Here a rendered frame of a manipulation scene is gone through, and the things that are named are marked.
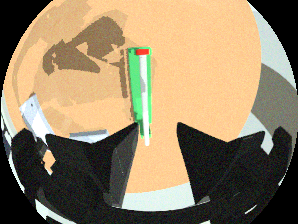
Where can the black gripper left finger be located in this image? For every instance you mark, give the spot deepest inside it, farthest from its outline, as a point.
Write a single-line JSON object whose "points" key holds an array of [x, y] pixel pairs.
{"points": [[108, 162]]}

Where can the grey pin with red cap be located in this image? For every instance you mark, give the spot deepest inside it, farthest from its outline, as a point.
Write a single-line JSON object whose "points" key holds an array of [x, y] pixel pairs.
{"points": [[144, 88]]}

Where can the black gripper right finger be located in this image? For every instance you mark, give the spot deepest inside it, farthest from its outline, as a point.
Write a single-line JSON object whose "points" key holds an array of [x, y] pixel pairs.
{"points": [[208, 160]]}

